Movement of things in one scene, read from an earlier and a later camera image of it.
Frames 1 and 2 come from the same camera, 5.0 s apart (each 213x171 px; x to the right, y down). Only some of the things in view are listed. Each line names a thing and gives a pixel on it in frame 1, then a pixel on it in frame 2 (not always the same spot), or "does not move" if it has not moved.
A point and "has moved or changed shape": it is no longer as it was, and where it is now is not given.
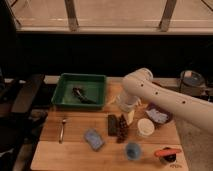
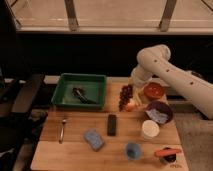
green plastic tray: x=83 y=91 does not move
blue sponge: x=93 y=139 does not move
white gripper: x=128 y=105 → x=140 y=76
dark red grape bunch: x=122 y=130 has moved or changed shape
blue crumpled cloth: x=157 y=115 does not move
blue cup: x=132 y=151 does not move
